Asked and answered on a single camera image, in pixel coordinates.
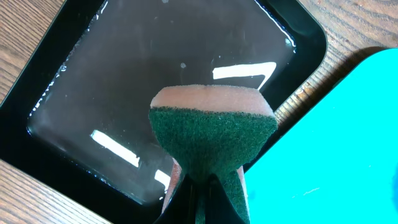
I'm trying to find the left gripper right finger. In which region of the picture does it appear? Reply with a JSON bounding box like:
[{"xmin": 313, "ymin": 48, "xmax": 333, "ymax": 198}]
[{"xmin": 205, "ymin": 174, "xmax": 244, "ymax": 224}]

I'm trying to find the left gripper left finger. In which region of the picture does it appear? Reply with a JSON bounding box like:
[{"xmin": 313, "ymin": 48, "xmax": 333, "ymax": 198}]
[{"xmin": 154, "ymin": 175, "xmax": 198, "ymax": 224}]

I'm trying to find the teal plastic serving tray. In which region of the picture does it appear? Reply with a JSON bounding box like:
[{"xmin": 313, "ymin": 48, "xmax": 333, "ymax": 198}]
[{"xmin": 245, "ymin": 49, "xmax": 397, "ymax": 224}]

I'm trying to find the black rectangular water tray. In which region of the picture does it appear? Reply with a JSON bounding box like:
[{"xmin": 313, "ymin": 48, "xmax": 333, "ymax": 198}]
[{"xmin": 1, "ymin": 0, "xmax": 326, "ymax": 223}]

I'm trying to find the green and pink sponge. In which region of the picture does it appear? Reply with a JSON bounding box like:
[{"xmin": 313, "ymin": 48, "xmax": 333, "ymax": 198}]
[{"xmin": 149, "ymin": 85, "xmax": 278, "ymax": 223}]

